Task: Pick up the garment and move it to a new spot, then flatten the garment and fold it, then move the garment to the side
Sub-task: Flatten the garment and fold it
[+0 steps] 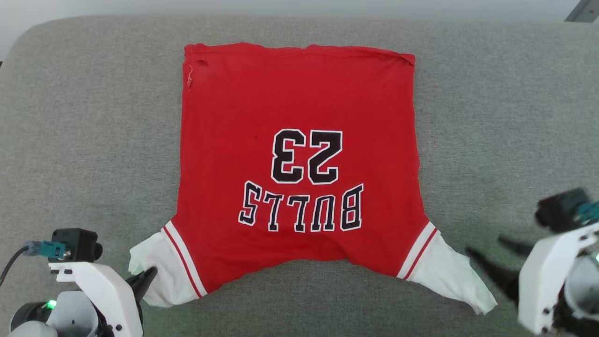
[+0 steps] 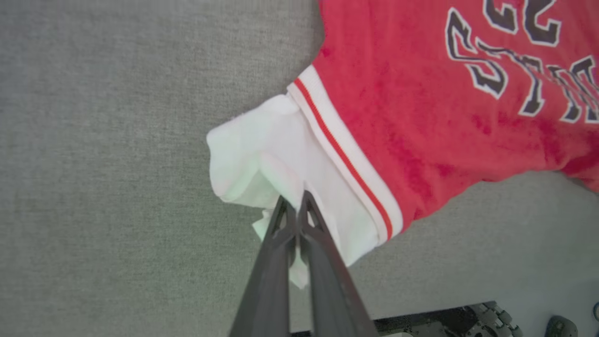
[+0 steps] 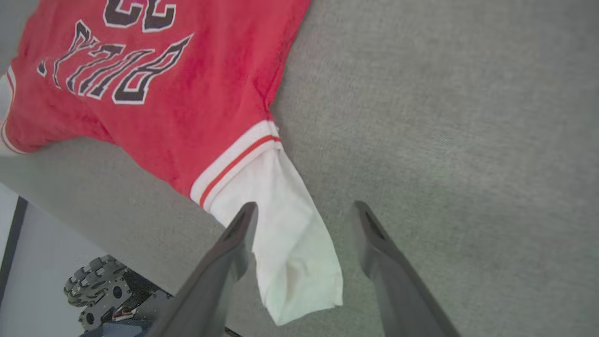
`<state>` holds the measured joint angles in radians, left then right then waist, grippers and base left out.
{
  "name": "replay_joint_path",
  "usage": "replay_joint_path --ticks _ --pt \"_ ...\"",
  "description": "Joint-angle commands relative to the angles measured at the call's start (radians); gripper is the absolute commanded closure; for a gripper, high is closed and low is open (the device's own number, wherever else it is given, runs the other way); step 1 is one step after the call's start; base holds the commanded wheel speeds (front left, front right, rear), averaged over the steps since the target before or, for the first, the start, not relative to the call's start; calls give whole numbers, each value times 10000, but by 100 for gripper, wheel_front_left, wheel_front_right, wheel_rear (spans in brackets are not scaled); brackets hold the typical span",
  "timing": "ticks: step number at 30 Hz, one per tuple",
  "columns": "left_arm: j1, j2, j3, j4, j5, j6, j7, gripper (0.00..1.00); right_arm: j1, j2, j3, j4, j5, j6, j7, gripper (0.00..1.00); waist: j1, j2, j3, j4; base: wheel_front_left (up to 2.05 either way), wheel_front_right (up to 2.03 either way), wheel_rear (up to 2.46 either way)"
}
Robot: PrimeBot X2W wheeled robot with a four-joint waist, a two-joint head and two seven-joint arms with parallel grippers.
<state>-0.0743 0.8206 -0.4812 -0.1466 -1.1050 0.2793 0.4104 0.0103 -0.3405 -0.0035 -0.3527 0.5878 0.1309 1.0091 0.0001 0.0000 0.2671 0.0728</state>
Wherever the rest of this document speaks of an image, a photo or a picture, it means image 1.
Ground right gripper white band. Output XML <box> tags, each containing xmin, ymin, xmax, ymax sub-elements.
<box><xmin>465</xmin><ymin>222</ymin><xmax>599</xmax><ymax>336</ymax></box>

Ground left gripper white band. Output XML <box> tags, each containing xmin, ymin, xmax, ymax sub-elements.
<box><xmin>49</xmin><ymin>262</ymin><xmax>159</xmax><ymax>337</ymax></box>

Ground red basketball jersey white sleeves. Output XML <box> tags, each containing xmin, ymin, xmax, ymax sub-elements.
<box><xmin>128</xmin><ymin>42</ymin><xmax>498</xmax><ymax>315</ymax></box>

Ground teal camera cable plug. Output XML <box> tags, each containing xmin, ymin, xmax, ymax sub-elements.
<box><xmin>23</xmin><ymin>240</ymin><xmax>66</xmax><ymax>261</ymax></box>

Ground black left camera cable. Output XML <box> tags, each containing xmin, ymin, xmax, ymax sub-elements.
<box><xmin>0</xmin><ymin>246</ymin><xmax>29</xmax><ymax>287</ymax></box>

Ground grey metal frame piece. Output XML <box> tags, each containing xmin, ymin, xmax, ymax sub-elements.
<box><xmin>564</xmin><ymin>0</ymin><xmax>599</xmax><ymax>23</ymax></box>

